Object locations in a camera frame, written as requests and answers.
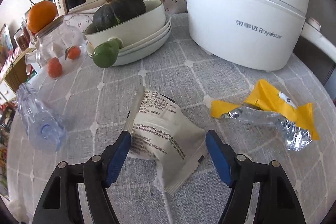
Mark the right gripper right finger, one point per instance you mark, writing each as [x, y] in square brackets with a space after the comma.
[277, 201]

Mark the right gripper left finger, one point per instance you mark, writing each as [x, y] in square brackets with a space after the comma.
[60, 202]

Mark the clear plastic bottle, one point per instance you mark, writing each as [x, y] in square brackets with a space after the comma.
[43, 125]

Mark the yellow foil wrapper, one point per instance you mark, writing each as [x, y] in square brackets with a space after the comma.
[267, 106]

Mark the white printed wrapper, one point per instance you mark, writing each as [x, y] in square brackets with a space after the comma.
[162, 133]

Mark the grey checked tablecloth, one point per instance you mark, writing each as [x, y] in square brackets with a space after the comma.
[95, 103]

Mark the green lime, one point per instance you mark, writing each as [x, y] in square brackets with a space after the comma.
[106, 54]

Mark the cream bowl with plates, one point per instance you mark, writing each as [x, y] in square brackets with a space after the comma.
[140, 36]

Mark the large orange fruit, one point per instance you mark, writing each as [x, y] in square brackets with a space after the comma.
[40, 15]

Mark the white electric cooking pot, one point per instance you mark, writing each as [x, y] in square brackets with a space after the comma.
[258, 34]

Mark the dark green pumpkin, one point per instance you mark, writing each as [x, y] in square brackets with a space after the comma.
[115, 12]

